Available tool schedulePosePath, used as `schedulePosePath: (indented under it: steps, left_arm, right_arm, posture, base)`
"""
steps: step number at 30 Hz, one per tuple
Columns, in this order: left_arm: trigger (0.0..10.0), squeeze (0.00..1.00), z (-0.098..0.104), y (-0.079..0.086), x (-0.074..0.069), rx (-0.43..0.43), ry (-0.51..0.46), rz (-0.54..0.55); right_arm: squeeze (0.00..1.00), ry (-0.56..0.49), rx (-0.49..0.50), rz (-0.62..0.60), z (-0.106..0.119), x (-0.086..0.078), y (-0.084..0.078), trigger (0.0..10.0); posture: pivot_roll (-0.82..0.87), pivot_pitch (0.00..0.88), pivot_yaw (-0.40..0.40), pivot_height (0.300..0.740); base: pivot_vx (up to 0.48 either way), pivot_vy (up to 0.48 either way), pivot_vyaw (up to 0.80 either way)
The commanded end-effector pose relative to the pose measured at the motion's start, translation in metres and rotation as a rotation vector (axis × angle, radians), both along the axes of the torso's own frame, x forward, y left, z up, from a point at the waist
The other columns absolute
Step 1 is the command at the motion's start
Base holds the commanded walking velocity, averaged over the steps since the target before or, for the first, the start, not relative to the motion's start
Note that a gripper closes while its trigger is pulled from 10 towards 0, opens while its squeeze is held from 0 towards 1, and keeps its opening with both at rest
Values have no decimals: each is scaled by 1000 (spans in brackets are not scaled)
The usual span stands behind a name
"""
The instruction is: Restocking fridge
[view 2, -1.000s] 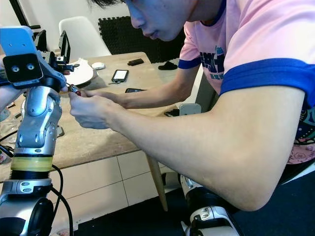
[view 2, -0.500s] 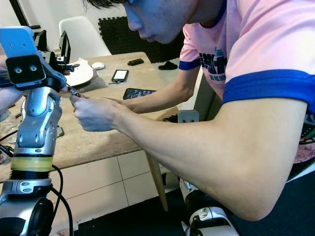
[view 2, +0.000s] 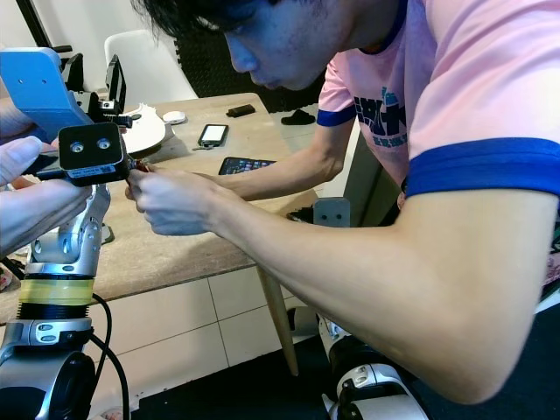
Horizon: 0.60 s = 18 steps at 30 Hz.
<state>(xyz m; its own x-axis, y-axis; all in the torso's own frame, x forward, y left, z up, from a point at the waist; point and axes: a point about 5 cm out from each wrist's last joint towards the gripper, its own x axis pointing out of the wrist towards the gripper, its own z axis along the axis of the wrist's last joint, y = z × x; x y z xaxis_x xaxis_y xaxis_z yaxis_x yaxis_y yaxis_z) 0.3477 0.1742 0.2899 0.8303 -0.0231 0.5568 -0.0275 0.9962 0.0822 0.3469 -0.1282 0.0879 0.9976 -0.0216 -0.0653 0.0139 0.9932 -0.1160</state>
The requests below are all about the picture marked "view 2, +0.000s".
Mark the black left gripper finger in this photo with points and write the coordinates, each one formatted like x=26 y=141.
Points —
x=74 y=72
x=115 y=79

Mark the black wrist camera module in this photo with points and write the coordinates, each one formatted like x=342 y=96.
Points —
x=92 y=150

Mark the black smartphone with dark case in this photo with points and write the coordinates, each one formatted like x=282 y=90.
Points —
x=245 y=164

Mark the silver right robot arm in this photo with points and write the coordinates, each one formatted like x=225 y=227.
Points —
x=367 y=385

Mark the pink shirt person's right forearm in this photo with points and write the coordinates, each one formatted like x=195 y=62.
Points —
x=280 y=171

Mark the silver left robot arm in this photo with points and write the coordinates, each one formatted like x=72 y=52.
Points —
x=61 y=306

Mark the pink shirt person's left forearm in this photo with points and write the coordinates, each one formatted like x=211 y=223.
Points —
x=402 y=280

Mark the bare arm person left hand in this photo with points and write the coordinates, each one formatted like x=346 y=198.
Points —
x=16 y=118

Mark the pink shirt person's left hand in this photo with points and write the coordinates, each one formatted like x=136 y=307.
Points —
x=184 y=201

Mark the bare arm person right hand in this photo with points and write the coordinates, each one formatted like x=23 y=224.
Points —
x=35 y=206

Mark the white plastic chair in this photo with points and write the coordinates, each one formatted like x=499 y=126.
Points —
x=140 y=61

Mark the white plastic shell with holes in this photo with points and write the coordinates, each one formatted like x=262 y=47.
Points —
x=144 y=131

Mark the small white round disc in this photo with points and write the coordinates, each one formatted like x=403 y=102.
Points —
x=173 y=116

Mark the black metal stand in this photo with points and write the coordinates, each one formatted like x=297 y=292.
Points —
x=26 y=26

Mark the smartphone with white screen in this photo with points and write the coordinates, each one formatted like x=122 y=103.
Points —
x=213 y=135

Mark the small black remote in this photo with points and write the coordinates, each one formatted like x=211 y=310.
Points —
x=240 y=111

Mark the light wooden table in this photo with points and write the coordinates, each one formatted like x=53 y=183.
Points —
x=201 y=254

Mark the black slipper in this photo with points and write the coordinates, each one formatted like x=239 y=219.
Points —
x=297 y=116

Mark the person in pink shirt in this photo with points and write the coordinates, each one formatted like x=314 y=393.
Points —
x=402 y=87

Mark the bright blue left wrist camera mount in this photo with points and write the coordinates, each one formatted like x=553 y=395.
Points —
x=44 y=92

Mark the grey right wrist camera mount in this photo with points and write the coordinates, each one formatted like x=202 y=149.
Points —
x=331 y=212

